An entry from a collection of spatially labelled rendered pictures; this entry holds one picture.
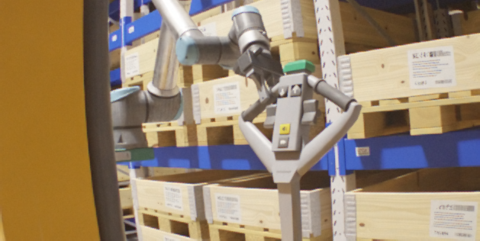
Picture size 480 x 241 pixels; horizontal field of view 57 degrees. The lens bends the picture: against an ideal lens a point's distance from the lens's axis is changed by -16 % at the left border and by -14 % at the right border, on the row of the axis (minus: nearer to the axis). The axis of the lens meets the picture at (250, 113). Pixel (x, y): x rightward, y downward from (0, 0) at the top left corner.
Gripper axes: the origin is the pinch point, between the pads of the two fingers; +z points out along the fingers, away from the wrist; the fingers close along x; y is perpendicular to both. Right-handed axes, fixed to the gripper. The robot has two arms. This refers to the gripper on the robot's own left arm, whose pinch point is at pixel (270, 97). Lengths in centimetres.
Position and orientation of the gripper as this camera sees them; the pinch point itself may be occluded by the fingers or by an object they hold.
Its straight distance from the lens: 140.9
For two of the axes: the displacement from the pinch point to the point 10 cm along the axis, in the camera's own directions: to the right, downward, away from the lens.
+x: 7.5, 2.3, 6.2
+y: 6.3, -5.4, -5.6
